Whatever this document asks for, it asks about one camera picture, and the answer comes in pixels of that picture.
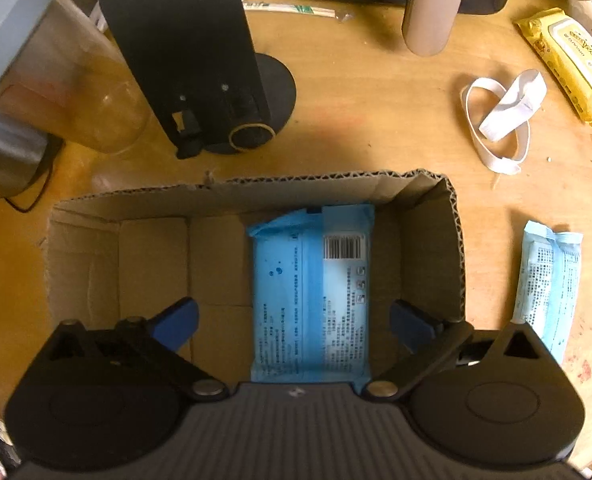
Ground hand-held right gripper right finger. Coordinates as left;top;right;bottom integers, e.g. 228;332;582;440
365;299;552;403

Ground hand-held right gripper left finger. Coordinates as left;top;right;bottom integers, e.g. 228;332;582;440
40;296;228;402

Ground cardboard box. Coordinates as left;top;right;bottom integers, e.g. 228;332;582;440
41;168;467;390

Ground blue wet wipes pack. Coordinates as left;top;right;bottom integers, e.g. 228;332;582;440
246;203;376;394
511;220;584;366

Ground yellow rubber band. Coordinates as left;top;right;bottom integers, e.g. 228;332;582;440
228;123;277;151

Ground white elastic band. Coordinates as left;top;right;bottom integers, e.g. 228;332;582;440
460;69;548;176

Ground metal cup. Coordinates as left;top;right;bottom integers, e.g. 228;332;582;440
0;107;52;201

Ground black stand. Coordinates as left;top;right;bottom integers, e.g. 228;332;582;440
98;0;297;160

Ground clear plastic container grey lid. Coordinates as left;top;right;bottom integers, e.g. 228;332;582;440
0;0;150;154

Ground yellow wet wipes pack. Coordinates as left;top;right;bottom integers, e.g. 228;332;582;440
514;7;592;134

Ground beige cylinder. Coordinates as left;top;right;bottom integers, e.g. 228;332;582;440
402;0;473;58

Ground wrapped chopsticks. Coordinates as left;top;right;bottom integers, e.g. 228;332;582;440
243;2;354;23

